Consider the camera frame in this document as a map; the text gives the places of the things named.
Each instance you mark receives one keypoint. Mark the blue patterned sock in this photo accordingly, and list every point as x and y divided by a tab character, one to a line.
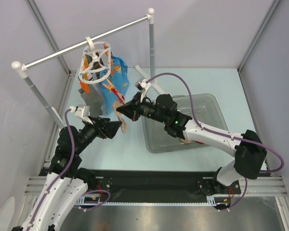
119	78

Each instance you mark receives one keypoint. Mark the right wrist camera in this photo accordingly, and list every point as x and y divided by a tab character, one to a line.
143	86

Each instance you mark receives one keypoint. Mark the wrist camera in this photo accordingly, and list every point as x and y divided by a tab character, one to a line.
143	86
82	112

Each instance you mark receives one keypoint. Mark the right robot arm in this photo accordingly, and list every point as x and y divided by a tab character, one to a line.
246	148

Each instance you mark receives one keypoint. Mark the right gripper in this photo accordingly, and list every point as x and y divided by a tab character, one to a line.
135	109

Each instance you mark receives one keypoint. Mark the grey sock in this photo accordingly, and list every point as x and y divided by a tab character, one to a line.
93	99

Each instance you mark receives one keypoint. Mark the white round clip hanger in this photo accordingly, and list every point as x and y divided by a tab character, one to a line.
96	57

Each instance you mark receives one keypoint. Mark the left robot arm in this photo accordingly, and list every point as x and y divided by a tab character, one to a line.
66	182

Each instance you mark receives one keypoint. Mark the red reindeer sock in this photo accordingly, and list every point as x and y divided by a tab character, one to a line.
186	141
119	101

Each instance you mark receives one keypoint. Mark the grey plastic bin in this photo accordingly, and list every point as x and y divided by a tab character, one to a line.
207	111

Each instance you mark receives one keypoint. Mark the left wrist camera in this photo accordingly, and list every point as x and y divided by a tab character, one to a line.
82	112

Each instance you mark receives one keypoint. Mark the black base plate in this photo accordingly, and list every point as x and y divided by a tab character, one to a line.
160	186

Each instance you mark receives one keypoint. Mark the brown sock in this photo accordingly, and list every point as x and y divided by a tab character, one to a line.
98	67

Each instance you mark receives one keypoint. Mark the orange clothes peg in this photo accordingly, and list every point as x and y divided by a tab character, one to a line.
85	87

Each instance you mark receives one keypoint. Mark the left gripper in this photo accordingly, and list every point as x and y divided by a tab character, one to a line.
112	127

